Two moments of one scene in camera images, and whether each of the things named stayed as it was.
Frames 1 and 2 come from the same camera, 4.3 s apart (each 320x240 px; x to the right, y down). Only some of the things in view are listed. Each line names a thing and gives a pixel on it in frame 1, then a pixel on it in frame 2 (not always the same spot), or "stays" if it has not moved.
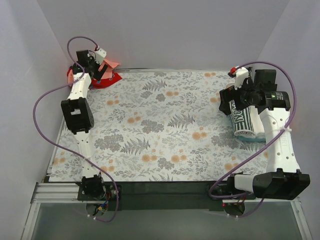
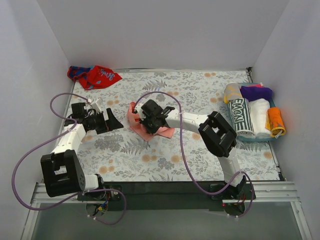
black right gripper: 225,100 to 146,121
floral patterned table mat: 161,126 stays
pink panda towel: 107,74 to 139,130
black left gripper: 100,71 to 106,124
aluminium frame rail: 68,192 stays
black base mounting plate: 163,196 stays
